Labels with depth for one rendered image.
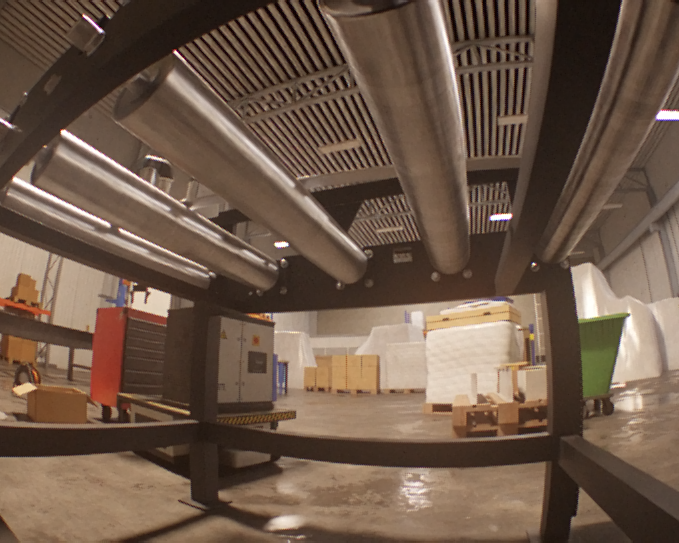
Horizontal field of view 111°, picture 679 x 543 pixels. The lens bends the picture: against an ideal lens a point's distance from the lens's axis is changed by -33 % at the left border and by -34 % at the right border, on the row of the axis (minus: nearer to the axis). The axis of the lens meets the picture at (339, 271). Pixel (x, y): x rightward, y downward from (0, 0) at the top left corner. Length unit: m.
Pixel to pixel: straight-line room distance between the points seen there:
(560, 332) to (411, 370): 8.20
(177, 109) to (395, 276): 0.81
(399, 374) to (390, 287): 8.17
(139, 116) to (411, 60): 0.30
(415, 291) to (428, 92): 0.75
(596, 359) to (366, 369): 6.86
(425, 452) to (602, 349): 2.51
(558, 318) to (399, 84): 0.81
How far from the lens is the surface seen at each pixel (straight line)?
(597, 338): 3.30
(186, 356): 1.81
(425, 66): 0.35
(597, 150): 0.56
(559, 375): 1.02
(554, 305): 1.03
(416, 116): 0.40
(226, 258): 0.93
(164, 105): 0.43
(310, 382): 11.04
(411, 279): 1.05
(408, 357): 9.13
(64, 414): 2.84
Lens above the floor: 0.54
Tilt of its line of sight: 17 degrees up
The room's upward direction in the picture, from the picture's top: straight up
